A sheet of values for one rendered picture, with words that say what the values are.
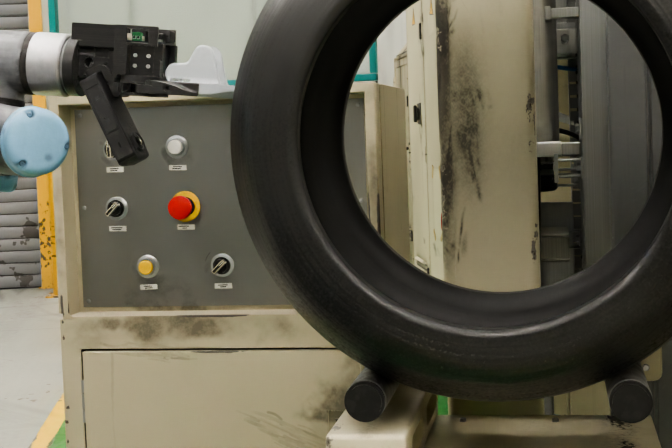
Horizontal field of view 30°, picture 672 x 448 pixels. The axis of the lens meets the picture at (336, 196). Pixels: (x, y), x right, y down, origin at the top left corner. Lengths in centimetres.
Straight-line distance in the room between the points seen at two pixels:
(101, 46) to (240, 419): 81
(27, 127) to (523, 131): 67
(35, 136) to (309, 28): 32
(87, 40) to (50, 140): 17
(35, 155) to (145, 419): 84
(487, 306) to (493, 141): 23
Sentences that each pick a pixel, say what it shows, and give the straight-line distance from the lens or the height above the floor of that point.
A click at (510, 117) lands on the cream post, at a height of 120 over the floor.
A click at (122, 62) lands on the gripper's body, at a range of 147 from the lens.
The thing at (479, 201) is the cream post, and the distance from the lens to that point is 169.
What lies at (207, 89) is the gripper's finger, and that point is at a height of 125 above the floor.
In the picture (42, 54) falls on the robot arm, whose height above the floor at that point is 129.
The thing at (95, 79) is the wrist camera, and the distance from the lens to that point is 149.
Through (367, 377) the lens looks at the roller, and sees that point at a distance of 138.
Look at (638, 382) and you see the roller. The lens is 135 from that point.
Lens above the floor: 119
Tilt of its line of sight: 3 degrees down
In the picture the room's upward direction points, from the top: 2 degrees counter-clockwise
